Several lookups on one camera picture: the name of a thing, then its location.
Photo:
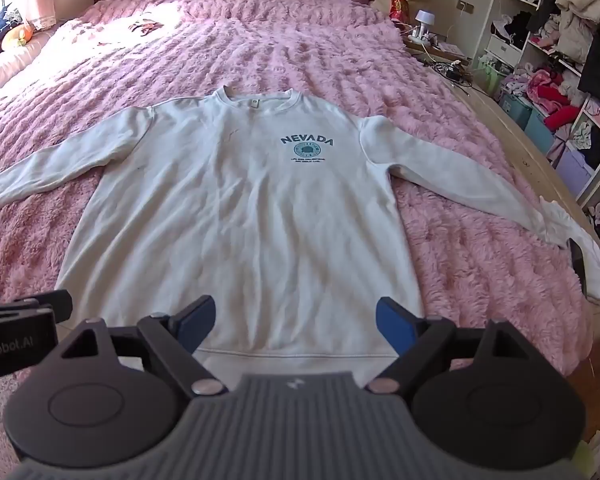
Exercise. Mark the dark blue floral cushion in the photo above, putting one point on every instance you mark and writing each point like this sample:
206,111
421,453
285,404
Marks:
0,30

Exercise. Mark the pile of pink clothes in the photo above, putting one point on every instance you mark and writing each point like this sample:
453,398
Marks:
550,92

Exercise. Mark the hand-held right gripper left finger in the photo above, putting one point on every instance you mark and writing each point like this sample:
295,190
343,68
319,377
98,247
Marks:
199,317

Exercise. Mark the white open wardrobe shelf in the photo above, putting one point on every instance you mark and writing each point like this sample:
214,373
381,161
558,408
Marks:
510,50

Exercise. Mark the purple storage bin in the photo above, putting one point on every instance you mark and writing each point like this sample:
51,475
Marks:
575,170

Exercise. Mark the wooden bed frame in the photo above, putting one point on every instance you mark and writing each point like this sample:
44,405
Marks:
520,150

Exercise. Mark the wall power outlet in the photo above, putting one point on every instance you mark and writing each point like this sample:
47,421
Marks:
464,6

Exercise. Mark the green storage bin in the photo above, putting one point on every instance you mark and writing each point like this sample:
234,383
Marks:
495,74

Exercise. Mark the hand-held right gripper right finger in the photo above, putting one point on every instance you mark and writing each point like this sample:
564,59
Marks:
394,322

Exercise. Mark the orange plush toy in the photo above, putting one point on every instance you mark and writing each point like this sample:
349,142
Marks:
17,36

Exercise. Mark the dark smartphone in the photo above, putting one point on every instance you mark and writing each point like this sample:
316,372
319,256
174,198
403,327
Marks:
577,265

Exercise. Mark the white frilled garment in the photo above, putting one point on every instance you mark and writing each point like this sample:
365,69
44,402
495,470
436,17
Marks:
587,250

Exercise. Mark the pale pink quilt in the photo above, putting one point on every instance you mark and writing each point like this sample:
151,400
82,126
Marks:
10,67

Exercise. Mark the teal storage bin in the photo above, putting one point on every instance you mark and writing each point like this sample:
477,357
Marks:
525,112

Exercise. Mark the white power strip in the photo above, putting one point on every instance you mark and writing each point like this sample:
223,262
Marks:
420,38

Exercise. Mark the white table lamp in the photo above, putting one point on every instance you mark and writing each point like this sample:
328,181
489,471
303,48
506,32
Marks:
423,19

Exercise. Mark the red snack bag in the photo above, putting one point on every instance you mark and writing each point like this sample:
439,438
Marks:
399,9

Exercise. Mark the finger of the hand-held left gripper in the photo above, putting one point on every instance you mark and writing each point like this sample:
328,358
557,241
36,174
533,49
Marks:
35,302

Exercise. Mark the white printed sweatshirt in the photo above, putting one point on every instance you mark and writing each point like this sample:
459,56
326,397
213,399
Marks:
240,220

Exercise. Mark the pink fluffy blanket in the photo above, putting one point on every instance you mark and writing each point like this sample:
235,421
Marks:
305,50

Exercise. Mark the brown pink hair clip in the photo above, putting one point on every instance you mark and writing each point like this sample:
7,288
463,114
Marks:
142,26

